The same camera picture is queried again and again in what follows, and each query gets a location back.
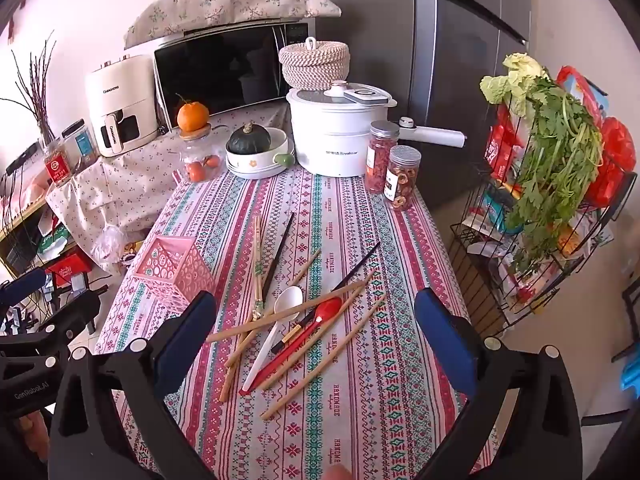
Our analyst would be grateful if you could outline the black wire rack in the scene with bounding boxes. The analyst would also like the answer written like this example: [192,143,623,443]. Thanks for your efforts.
[450,105,638,333]

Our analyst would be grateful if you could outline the red and blue snack packet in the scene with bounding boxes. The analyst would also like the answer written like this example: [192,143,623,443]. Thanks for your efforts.
[556,66,611,121]

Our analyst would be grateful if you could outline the dark green squash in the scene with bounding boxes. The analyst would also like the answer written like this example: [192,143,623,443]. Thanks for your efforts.
[226,122,272,156]

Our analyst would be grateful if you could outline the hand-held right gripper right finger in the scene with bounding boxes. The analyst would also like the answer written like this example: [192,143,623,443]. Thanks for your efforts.
[414,287,588,480]

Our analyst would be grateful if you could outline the white plastic spoon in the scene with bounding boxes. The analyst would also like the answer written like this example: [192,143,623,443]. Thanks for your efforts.
[241,286,304,395]

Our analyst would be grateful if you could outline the white bowl with green handle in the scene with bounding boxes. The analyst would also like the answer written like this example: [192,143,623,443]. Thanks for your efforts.
[225,127,296,181]

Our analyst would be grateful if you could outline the clear plastic bag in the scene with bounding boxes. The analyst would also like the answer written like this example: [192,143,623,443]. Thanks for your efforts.
[90,224,128,273]

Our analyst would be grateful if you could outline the napa cabbage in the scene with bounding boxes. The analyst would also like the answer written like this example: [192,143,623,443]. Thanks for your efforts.
[480,52,548,118]

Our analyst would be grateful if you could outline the pink plastic utensil basket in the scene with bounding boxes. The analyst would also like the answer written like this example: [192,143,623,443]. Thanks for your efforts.
[134,235,217,316]

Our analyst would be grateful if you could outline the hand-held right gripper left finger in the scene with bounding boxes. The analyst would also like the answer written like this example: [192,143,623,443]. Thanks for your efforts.
[47,290,218,480]

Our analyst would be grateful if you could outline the silver microwave oven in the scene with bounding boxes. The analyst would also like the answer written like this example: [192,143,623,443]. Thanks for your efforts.
[152,20,316,128]

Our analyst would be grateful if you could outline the jar with blue label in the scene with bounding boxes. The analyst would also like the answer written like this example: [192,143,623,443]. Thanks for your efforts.
[62,120,98,168]

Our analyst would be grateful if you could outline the dried bare branches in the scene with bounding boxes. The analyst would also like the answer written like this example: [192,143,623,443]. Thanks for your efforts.
[0,30,58,146]

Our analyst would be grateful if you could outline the red plastic bag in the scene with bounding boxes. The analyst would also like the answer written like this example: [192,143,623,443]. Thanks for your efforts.
[582,117,637,206]

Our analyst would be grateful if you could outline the small-flower print cloth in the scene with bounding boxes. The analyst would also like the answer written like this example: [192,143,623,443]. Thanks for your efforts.
[46,107,291,261]

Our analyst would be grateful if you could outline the grey refrigerator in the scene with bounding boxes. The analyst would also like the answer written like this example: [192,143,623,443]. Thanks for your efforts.
[312,0,533,211]

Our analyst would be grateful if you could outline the person's left hand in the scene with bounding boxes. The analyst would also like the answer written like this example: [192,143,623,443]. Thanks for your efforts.
[12,410,48,448]

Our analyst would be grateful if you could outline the black chopstick with gold band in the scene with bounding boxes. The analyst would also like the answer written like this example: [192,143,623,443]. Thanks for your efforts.
[270,241,382,353]

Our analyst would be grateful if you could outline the plain black chopstick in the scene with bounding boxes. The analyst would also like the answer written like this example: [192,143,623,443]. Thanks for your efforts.
[261,212,296,288]

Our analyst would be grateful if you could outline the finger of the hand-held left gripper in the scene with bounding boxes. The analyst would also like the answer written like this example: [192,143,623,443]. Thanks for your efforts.
[0,284,109,361]
[0,266,50,312]

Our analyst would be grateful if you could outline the jar with red label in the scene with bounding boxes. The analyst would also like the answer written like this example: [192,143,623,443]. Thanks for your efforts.
[42,140,76,188]

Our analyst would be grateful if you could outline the white electric cooking pot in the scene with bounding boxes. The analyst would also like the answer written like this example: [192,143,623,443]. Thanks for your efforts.
[286,80,467,178]

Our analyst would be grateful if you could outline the striped patterned tablecloth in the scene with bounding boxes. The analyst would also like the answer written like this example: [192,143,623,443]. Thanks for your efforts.
[95,162,501,480]

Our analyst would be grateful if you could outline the glass jar with wooden lid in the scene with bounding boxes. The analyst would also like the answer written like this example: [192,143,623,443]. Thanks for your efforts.
[179,125,226,183]

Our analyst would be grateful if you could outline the large orange with stem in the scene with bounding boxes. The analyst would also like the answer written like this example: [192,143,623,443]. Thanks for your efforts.
[176,94,210,132]

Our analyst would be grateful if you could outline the jar of red dried fruit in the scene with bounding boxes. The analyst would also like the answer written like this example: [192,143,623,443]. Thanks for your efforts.
[365,121,401,194]

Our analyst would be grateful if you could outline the green and white packet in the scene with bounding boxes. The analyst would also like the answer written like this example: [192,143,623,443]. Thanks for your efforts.
[37,222,71,261]

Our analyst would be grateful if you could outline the jar of dried fruit slices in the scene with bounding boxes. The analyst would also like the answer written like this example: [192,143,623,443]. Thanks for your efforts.
[384,145,420,211]

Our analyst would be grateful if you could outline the floral cloth cover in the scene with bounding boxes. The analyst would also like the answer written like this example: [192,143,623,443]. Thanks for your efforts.
[124,0,342,51]

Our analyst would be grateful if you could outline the plain wooden chopstick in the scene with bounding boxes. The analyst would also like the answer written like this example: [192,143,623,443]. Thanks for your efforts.
[261,270,377,391]
[224,249,322,368]
[206,280,368,345]
[260,294,387,421]

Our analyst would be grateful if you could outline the wooden shelf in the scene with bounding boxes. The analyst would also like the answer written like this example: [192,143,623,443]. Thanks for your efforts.
[0,195,56,281]

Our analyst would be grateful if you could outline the white air fryer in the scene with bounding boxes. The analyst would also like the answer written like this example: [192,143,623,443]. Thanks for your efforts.
[84,54,160,157]

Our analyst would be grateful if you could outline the blue plastic object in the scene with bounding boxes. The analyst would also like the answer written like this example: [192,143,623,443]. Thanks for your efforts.
[620,360,640,393]

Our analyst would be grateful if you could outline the red box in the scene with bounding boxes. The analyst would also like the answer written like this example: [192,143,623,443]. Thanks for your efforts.
[45,252,93,286]

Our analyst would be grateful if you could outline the woven lidded basket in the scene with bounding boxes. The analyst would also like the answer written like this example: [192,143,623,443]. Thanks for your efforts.
[278,37,351,92]

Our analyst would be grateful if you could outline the green leafy herb bunch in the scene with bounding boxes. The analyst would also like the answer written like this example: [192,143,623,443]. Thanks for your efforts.
[505,77,603,273]

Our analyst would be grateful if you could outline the red plastic spoon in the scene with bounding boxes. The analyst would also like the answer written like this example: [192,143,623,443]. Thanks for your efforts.
[239,297,343,396]

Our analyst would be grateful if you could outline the red snack packets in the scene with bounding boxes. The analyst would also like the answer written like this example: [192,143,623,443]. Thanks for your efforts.
[490,110,526,181]

